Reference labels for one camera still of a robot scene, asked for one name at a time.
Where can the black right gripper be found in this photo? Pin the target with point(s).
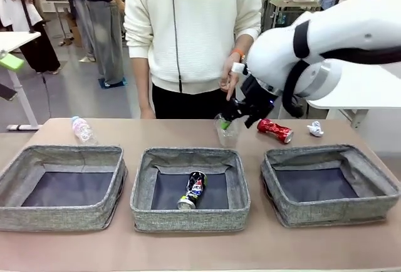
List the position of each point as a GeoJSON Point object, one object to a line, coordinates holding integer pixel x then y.
{"type": "Point", "coordinates": [255, 91]}

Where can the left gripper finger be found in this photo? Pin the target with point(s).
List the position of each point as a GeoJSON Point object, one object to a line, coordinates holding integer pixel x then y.
{"type": "Point", "coordinates": [6, 91]}
{"type": "Point", "coordinates": [11, 62]}

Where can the clear plastic cup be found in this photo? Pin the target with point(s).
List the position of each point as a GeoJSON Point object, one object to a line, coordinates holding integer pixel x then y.
{"type": "Point", "coordinates": [228, 138]}

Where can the crushed red drink can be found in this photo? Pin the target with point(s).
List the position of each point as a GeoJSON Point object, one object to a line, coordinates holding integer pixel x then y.
{"type": "Point", "coordinates": [275, 129]}

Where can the white paper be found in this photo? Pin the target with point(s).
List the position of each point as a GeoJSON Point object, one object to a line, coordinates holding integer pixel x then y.
{"type": "Point", "coordinates": [314, 129]}

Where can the crushed black drink can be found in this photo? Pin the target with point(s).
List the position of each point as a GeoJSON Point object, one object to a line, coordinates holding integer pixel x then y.
{"type": "Point", "coordinates": [194, 187]}

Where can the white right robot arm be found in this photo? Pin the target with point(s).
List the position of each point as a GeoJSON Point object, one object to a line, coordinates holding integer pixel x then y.
{"type": "Point", "coordinates": [344, 34]}

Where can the person's left forearm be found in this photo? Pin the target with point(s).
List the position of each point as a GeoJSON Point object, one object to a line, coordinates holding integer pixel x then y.
{"type": "Point", "coordinates": [244, 43]}

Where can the person's right forearm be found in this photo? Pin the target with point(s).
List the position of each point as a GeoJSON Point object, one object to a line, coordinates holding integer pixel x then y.
{"type": "Point", "coordinates": [142, 84]}

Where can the person's left hand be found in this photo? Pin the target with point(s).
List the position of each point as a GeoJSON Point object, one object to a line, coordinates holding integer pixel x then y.
{"type": "Point", "coordinates": [228, 74]}

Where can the person's right hand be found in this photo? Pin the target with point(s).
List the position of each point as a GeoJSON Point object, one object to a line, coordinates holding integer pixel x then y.
{"type": "Point", "coordinates": [147, 114]}

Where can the small white table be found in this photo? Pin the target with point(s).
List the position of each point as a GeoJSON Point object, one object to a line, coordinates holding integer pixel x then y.
{"type": "Point", "coordinates": [15, 40]}

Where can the person in plaid shirt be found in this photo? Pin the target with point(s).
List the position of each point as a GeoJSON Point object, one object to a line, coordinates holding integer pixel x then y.
{"type": "Point", "coordinates": [12, 12]}

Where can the black trousers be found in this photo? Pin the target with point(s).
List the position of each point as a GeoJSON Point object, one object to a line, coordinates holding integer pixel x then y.
{"type": "Point", "coordinates": [188, 106]}

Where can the orange wristband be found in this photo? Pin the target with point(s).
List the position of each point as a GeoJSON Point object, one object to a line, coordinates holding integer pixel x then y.
{"type": "Point", "coordinates": [238, 54]}

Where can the brown cardboard box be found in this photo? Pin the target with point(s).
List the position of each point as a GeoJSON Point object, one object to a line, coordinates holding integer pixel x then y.
{"type": "Point", "coordinates": [76, 38]}

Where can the person in white shirt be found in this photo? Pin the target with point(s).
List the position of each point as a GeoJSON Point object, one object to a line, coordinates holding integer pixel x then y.
{"type": "Point", "coordinates": [83, 24]}

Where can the clear bottle with pink label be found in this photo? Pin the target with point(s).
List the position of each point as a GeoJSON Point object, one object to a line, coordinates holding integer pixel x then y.
{"type": "Point", "coordinates": [83, 131]}

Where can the white knit sweater torso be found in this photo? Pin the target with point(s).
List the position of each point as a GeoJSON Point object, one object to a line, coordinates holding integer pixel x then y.
{"type": "Point", "coordinates": [203, 27]}

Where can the person in grey trousers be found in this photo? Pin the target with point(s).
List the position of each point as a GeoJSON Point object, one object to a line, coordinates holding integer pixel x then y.
{"type": "Point", "coordinates": [106, 34]}

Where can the black sweater zipper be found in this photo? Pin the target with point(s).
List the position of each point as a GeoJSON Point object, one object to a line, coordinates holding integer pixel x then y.
{"type": "Point", "coordinates": [176, 34]}

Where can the large white table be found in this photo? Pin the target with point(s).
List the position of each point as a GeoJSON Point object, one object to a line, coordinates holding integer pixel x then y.
{"type": "Point", "coordinates": [360, 96]}

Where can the grey fabric basket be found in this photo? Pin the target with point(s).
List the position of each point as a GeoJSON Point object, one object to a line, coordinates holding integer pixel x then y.
{"type": "Point", "coordinates": [188, 220]}
{"type": "Point", "coordinates": [329, 215]}
{"type": "Point", "coordinates": [62, 218]}

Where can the white workbench with equipment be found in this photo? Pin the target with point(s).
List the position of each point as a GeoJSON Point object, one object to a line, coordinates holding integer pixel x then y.
{"type": "Point", "coordinates": [291, 2]}

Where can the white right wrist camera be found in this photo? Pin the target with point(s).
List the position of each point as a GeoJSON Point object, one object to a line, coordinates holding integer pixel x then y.
{"type": "Point", "coordinates": [238, 67]}

